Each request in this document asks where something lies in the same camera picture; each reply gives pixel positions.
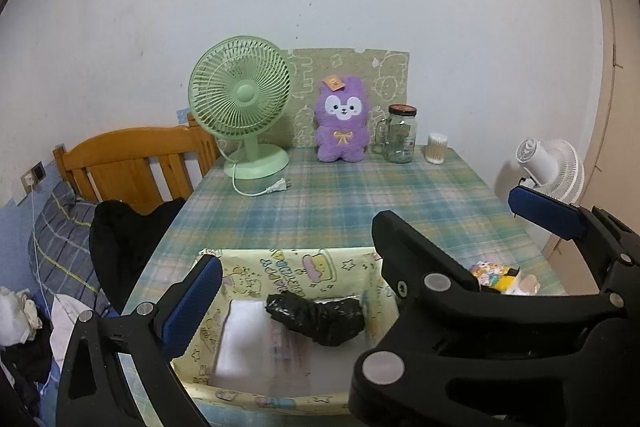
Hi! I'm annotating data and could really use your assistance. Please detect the yellow cartoon printed box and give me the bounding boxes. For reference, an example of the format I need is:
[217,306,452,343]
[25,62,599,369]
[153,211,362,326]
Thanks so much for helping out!
[169,246,402,414]

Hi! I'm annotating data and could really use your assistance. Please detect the beige door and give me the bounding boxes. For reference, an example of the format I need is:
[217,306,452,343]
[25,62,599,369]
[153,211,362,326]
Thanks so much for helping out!
[542,0,640,268]

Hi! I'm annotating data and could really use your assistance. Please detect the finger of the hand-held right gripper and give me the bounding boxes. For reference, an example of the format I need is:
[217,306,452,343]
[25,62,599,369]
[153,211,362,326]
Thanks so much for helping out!
[508,185,640,294]
[347,210,628,427]

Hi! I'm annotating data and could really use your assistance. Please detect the black cloth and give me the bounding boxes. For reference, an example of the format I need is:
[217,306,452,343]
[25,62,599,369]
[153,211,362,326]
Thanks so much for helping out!
[265,293,365,348]

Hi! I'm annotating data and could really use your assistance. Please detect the beige and white cloth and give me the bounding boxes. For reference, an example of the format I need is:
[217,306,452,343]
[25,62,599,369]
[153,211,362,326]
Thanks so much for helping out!
[507,273,542,298]

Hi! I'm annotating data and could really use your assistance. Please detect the plaid tablecloth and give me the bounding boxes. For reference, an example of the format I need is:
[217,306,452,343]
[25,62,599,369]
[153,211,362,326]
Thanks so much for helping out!
[117,146,568,427]

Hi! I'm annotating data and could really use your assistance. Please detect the white fan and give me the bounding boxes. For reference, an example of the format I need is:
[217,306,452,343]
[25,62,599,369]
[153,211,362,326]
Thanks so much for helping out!
[516,137,586,206]

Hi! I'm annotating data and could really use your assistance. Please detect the blue plaid pillow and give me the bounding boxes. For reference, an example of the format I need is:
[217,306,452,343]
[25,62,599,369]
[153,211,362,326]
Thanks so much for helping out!
[29,181,112,319]

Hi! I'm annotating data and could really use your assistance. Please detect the wooden headboard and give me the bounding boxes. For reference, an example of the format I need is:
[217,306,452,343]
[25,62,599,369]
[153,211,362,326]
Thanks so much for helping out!
[53,113,221,216]

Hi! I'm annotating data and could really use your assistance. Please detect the black garment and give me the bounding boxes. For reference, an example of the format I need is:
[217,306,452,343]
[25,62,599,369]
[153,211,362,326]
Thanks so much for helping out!
[90,198,187,314]

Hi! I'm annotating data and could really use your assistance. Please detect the green desk fan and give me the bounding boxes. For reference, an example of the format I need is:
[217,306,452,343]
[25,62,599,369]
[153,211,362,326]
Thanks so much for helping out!
[187,36,293,182]

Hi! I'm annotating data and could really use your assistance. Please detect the glass jar mug with lid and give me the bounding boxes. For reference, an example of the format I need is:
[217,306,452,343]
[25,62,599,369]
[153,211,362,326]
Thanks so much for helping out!
[370,104,418,164]

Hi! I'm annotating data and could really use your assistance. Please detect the green cartoon printed board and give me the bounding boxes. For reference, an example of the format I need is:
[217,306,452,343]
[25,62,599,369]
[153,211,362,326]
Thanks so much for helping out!
[286,48,411,151]

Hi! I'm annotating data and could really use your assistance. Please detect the purple plush toy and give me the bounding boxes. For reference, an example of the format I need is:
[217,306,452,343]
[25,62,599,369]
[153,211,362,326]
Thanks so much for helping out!
[314,76,372,164]

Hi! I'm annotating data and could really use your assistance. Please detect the pale pink cloth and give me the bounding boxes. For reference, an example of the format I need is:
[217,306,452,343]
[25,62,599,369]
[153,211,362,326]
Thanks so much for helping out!
[49,293,110,380]

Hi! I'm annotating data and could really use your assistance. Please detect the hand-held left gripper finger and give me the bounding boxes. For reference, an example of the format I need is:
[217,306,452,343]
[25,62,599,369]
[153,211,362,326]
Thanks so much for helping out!
[55,254,223,427]

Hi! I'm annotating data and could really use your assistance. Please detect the white crumpled cloth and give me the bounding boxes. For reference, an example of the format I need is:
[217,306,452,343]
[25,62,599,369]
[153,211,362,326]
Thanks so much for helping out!
[0,286,40,350]

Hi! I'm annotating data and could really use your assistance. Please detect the green fan power cord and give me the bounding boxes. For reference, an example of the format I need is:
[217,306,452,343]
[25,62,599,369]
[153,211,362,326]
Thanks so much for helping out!
[227,164,293,198]

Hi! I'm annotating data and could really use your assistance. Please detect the cotton swab container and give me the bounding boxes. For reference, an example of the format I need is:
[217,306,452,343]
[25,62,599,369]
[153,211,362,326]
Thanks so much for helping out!
[425,133,449,166]

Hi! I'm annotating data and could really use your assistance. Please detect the yellow patterned socks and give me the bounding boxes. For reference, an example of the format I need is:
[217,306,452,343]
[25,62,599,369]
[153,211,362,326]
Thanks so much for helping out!
[470,260,521,294]

